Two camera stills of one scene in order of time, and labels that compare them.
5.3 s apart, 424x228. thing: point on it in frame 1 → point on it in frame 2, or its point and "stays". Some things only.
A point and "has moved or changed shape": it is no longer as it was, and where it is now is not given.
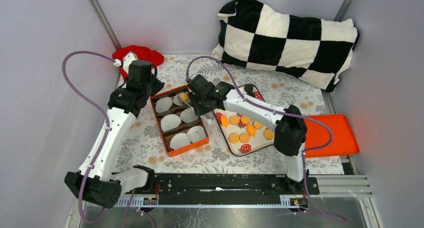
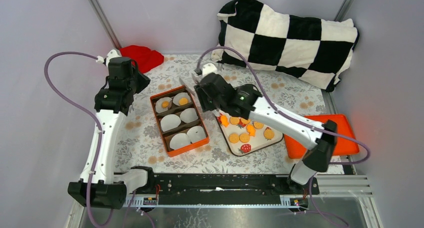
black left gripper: [158, 85] → [144, 80]
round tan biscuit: [268, 134] stays
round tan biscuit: [244, 137] stays
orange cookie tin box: [180, 128] stays
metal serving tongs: [207, 117] → [187, 88]
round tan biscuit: [234, 120] stays
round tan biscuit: [245, 119] stays
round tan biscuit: [257, 125] → [165, 104]
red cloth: [143, 53] stays
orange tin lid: [344, 142] stays
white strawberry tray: [246, 134] stays
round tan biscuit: [184, 96] has moved or changed shape
